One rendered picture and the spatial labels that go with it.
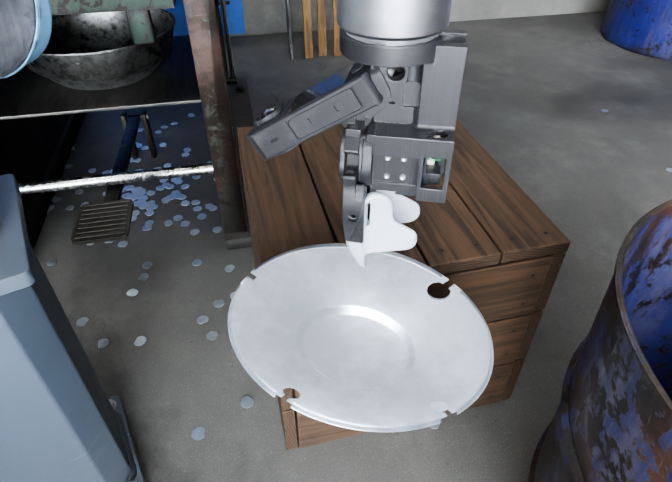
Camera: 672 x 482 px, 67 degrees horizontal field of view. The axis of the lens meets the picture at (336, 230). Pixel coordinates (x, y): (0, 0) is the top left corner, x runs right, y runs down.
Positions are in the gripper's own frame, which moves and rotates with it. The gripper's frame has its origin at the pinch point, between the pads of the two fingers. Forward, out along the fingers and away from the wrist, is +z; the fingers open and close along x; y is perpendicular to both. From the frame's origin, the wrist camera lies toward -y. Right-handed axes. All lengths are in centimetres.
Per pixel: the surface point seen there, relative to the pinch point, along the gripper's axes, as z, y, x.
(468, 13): 39, 20, 227
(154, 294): 44, -46, 29
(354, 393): 21.9, 0.3, -0.8
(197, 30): -4, -35, 47
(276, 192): 9.2, -14.4, 20.6
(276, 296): 7.7, -8.3, -0.1
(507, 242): 9.5, 16.7, 15.5
